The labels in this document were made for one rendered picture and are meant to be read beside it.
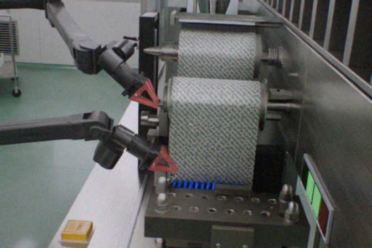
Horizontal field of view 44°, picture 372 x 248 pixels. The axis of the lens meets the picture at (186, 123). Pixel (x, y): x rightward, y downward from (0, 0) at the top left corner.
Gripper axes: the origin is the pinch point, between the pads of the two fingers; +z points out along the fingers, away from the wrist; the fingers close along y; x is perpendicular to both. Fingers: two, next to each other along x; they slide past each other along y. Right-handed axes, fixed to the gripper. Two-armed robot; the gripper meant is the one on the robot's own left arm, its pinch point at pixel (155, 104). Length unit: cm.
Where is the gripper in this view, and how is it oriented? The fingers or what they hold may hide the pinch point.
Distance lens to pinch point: 131.1
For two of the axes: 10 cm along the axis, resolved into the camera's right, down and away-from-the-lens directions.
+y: -0.8, 2.8, -9.6
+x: 6.8, -6.9, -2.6
